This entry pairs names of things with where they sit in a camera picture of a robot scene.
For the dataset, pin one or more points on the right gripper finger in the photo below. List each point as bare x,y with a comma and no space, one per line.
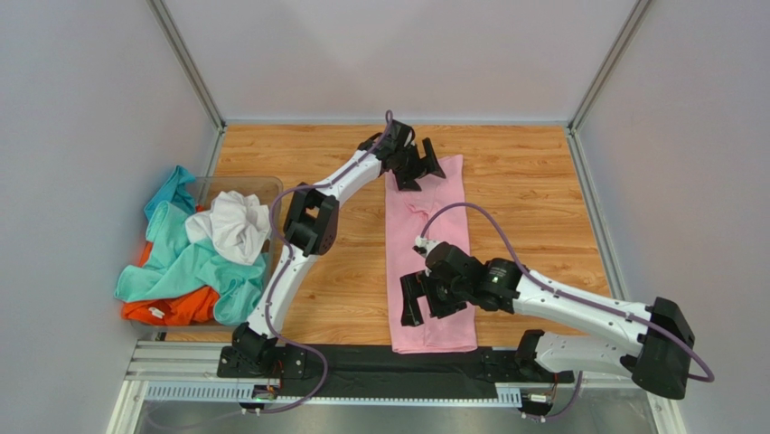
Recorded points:
412,290
442,303

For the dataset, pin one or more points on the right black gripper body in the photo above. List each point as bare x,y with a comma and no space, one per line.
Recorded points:
425,299

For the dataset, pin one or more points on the blue t shirt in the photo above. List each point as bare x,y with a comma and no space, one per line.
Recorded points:
175,191

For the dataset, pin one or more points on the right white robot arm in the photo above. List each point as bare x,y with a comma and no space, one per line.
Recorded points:
652,345

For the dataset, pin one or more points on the clear plastic bin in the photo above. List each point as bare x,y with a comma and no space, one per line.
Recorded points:
205,189

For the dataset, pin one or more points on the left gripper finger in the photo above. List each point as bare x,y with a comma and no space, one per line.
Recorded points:
430,161
407,179

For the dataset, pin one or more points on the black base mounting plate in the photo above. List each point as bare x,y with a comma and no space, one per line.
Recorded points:
374,371

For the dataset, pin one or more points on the teal t shirt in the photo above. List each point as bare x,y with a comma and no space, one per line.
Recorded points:
240,286

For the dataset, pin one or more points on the aluminium frame rail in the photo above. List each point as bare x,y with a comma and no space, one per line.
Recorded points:
187,371

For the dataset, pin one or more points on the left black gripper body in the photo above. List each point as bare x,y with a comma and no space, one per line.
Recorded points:
409,159

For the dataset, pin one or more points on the white t shirt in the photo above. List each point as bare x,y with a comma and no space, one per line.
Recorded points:
236,225

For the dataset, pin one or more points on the orange t shirt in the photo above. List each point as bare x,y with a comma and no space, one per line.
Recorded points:
163,288

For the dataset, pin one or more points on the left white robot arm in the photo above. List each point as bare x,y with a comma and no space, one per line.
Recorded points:
311,225

